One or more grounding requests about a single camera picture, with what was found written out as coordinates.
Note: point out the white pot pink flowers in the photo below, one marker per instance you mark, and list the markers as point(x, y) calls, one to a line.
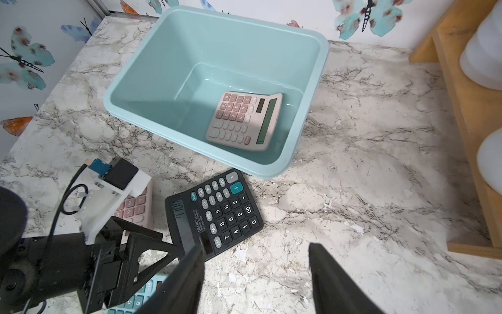
point(489, 160)

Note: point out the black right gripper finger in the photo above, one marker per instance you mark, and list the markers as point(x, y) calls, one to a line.
point(332, 288)

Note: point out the white pot yellow flowers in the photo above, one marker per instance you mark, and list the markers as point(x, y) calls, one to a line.
point(481, 59)

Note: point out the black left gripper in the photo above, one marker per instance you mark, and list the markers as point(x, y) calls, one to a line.
point(64, 263)

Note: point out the teal plastic storage box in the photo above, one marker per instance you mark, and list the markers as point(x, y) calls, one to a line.
point(174, 81)

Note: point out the teal calculator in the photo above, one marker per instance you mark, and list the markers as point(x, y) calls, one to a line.
point(140, 297)

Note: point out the wooden corner shelf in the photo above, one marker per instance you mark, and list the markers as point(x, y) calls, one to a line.
point(477, 109)

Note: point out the black calculator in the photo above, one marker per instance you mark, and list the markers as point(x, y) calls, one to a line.
point(217, 215)

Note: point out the pink calculator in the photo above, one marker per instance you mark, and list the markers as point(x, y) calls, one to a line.
point(245, 121)
point(138, 210)

